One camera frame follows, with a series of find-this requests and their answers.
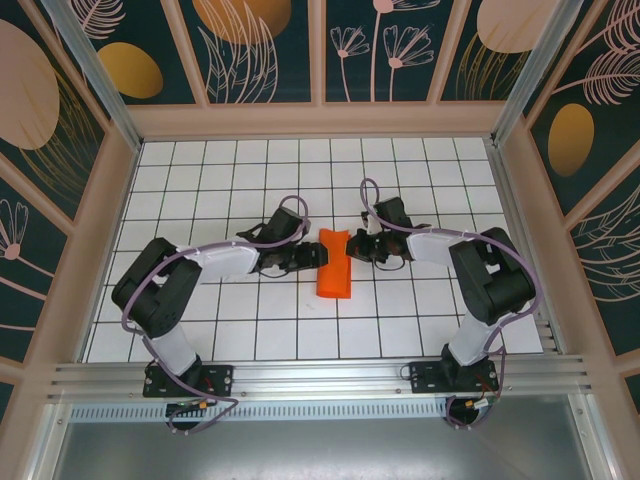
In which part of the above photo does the grey metal sheet panel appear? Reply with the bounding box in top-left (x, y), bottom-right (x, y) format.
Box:
top-left (49, 417), bottom-right (599, 480)

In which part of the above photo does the white grid table mat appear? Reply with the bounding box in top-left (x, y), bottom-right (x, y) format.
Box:
top-left (79, 138), bottom-right (545, 363)

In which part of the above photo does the long aluminium mounting rail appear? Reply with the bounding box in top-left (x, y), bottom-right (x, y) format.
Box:
top-left (47, 354), bottom-right (596, 402)

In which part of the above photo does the aluminium side rail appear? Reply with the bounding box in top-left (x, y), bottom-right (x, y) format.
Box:
top-left (487, 138), bottom-right (560, 354)

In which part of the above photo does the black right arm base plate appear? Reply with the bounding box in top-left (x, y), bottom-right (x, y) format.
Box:
top-left (408, 359), bottom-right (500, 396)

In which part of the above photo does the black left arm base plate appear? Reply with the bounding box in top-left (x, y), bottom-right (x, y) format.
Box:
top-left (143, 363), bottom-right (236, 399)

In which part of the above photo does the slotted grey cable duct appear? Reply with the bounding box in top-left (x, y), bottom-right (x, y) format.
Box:
top-left (69, 402), bottom-right (451, 423)

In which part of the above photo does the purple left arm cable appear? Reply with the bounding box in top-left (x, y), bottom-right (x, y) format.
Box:
top-left (122, 194), bottom-right (311, 437)

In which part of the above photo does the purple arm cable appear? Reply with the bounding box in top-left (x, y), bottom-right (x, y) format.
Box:
top-left (122, 194), bottom-right (311, 437)
top-left (359, 178), bottom-right (544, 431)

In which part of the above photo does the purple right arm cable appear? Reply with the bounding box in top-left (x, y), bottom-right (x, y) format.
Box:
top-left (359, 178), bottom-right (544, 431)

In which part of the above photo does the aluminium frame post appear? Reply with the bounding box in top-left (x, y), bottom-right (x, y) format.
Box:
top-left (491, 0), bottom-right (587, 147)
top-left (42, 0), bottom-right (145, 152)

